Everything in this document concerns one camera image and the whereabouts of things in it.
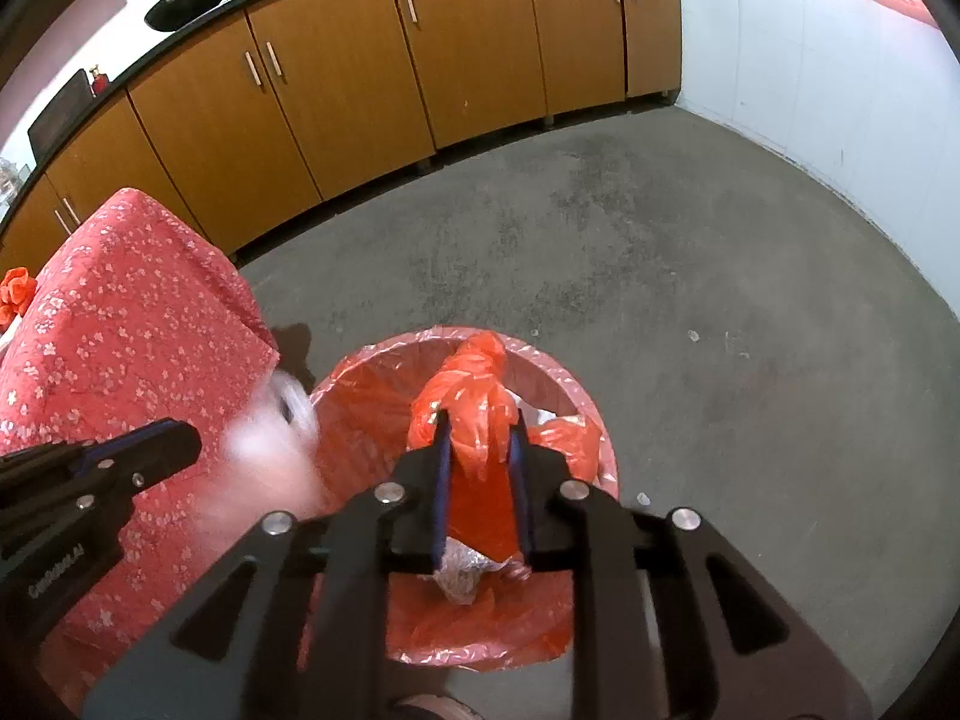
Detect wooden lower kitchen cabinets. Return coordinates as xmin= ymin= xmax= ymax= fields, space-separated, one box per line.
xmin=0 ymin=0 xmax=683 ymax=263

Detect orange-red plastic bag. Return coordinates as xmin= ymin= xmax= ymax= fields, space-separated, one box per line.
xmin=407 ymin=330 xmax=533 ymax=563

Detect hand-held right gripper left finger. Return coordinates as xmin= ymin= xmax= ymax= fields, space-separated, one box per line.
xmin=82 ymin=409 xmax=451 ymax=720

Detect red plastic bag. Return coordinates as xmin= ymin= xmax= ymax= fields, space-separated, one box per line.
xmin=0 ymin=266 xmax=36 ymax=316

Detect dark rectangular board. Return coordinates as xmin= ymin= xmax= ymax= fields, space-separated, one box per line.
xmin=28 ymin=69 xmax=92 ymax=162

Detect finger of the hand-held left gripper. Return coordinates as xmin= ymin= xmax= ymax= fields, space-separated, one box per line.
xmin=0 ymin=441 xmax=113 ymax=485
xmin=0 ymin=420 xmax=203 ymax=537

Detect red plastic bin with liner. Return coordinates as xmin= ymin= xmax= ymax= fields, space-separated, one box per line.
xmin=300 ymin=326 xmax=622 ymax=668

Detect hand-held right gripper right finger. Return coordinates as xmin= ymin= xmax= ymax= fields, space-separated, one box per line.
xmin=506 ymin=409 xmax=875 ymax=720

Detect large clear bubble wrap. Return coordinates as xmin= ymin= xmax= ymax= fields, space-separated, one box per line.
xmin=191 ymin=371 xmax=331 ymax=548

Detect table with red floral cloth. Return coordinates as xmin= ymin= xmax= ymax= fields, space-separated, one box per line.
xmin=0 ymin=187 xmax=331 ymax=713

